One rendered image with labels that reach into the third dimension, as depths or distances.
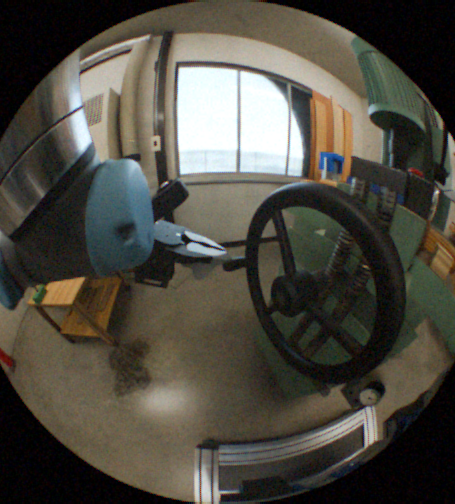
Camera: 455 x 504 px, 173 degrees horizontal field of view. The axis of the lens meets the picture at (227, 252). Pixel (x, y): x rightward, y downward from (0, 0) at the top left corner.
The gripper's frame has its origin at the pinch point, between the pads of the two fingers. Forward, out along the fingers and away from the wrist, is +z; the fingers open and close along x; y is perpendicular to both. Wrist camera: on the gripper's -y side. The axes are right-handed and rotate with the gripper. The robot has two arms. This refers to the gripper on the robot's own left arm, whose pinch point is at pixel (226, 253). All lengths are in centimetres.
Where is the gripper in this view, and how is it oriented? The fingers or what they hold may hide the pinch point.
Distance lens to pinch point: 25.8
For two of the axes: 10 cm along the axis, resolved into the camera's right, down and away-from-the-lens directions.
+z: 8.4, 2.4, 4.9
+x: 3.0, 5.5, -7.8
